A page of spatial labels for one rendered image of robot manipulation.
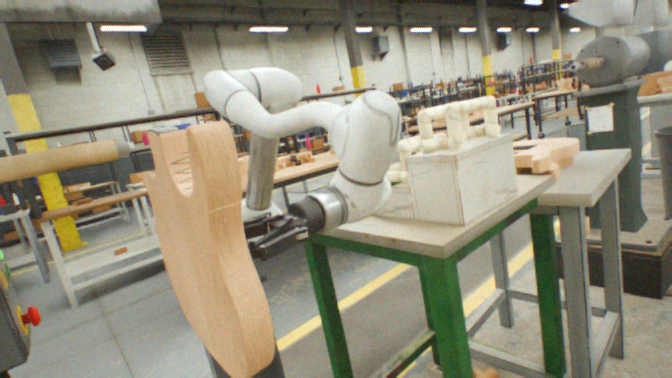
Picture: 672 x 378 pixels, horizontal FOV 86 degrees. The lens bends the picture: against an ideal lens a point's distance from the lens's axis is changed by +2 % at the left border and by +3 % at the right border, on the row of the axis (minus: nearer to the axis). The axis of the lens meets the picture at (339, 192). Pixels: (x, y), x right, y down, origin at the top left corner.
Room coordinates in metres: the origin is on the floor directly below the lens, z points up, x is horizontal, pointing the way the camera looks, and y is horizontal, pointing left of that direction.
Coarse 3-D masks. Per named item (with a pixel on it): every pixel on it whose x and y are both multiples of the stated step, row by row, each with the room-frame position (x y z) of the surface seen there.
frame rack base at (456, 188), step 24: (480, 144) 0.87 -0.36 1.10; (504, 144) 0.93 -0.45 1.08; (408, 168) 0.90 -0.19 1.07; (432, 168) 0.85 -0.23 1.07; (456, 168) 0.80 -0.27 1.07; (480, 168) 0.85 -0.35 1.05; (504, 168) 0.92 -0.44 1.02; (432, 192) 0.85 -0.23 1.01; (456, 192) 0.80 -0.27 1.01; (480, 192) 0.84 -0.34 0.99; (504, 192) 0.91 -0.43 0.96; (432, 216) 0.86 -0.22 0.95; (456, 216) 0.81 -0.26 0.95
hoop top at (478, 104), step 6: (486, 96) 0.93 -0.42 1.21; (492, 96) 0.94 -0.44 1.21; (456, 102) 0.86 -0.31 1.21; (462, 102) 0.86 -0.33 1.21; (468, 102) 0.87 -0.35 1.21; (474, 102) 0.88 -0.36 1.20; (480, 102) 0.89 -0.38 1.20; (486, 102) 0.91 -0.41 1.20; (492, 102) 0.93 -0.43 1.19; (450, 108) 0.83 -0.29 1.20; (456, 108) 0.83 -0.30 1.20; (462, 108) 0.84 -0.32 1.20; (468, 108) 0.86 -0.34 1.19; (474, 108) 0.88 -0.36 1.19; (480, 108) 0.90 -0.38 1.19; (486, 108) 0.93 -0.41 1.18; (462, 114) 0.85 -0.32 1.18
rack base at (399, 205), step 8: (400, 184) 0.97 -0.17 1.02; (408, 184) 0.95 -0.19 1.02; (392, 192) 0.96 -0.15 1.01; (400, 192) 0.94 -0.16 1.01; (408, 192) 0.91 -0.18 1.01; (392, 200) 0.96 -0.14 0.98; (400, 200) 0.94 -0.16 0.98; (408, 200) 0.92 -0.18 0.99; (384, 208) 0.99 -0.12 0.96; (392, 208) 0.97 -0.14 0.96; (400, 208) 0.95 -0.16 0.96; (408, 208) 0.92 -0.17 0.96; (384, 216) 1.00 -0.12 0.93; (392, 216) 0.97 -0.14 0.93; (400, 216) 0.95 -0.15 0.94; (408, 216) 0.93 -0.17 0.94
